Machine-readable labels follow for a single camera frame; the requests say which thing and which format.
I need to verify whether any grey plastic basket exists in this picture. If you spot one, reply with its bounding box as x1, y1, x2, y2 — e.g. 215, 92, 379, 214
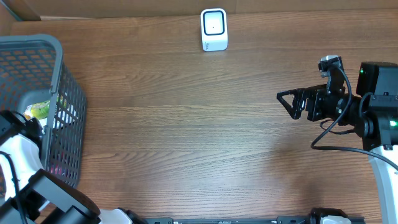
1, 34, 87, 187

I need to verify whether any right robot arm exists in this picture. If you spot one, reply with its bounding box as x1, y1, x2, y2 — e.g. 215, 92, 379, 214
276, 55, 397, 223

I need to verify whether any green yellow snack pack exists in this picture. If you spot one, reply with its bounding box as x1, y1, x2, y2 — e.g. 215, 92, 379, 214
23, 100, 50, 120

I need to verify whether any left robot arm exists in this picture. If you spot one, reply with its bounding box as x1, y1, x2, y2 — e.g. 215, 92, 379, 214
1, 110, 101, 223

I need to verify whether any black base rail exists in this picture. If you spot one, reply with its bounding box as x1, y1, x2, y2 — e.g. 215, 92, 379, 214
146, 215, 365, 224

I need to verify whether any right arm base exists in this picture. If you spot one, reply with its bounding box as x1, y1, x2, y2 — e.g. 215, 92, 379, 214
309, 208, 352, 224

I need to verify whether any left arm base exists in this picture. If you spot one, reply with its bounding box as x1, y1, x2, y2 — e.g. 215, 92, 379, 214
99, 208, 147, 224

